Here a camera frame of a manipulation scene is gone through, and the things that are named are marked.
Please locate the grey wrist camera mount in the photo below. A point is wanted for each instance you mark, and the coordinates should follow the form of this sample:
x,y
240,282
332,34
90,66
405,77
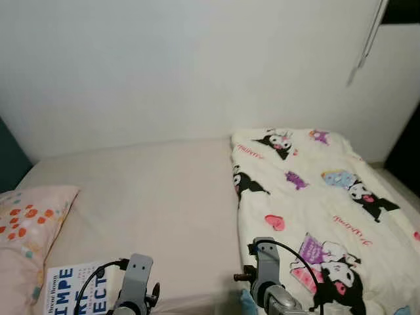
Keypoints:
x,y
267,269
136,282

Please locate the white blind wand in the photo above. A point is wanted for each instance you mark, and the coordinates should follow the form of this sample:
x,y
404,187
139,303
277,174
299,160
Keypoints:
x,y
367,46

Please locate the bed mattress cream sheet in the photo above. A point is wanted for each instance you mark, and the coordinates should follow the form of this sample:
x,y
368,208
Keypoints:
x,y
157,203

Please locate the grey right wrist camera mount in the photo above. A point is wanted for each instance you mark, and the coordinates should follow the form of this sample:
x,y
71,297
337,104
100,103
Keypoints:
x,y
267,269

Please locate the cream cartoon print blanket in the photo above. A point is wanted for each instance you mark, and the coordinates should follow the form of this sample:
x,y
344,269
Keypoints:
x,y
328,197

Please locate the blue upholstered headboard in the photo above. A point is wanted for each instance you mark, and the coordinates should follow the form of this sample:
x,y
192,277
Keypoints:
x,y
12,157

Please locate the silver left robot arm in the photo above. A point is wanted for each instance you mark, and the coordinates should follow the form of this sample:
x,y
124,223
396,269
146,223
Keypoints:
x,y
128,310

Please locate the white book blue letters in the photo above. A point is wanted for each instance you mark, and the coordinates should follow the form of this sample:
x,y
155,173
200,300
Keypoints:
x,y
62,292

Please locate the dark window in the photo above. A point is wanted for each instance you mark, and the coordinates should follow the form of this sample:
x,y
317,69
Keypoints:
x,y
401,10

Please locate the pink dotted pillow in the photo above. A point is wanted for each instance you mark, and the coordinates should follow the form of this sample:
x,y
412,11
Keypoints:
x,y
29,230

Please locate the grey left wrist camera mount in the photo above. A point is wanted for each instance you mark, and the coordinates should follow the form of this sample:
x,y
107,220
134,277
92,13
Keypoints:
x,y
136,282

